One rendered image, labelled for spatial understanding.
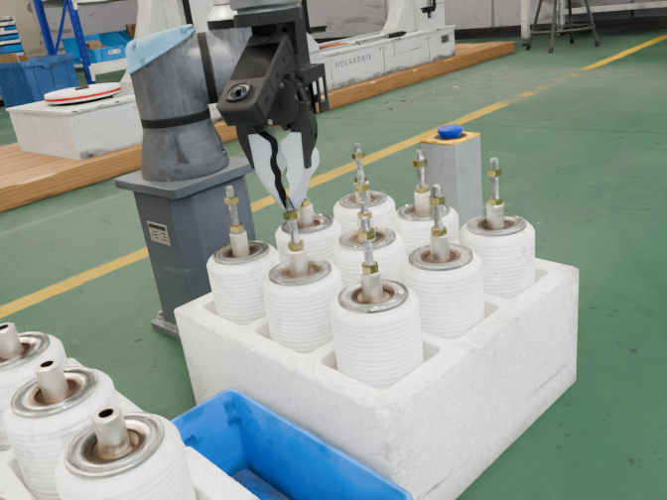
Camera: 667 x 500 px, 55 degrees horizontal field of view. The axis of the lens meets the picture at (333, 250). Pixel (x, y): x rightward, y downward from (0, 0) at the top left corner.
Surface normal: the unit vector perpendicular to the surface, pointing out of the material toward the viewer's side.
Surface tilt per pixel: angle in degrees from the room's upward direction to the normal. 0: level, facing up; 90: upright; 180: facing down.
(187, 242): 90
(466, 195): 90
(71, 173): 90
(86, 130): 90
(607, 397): 0
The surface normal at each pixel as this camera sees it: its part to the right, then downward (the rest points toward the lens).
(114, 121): 0.74, 0.17
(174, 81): 0.24, 0.37
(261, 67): -0.31, -0.58
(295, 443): -0.72, 0.31
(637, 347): -0.12, -0.92
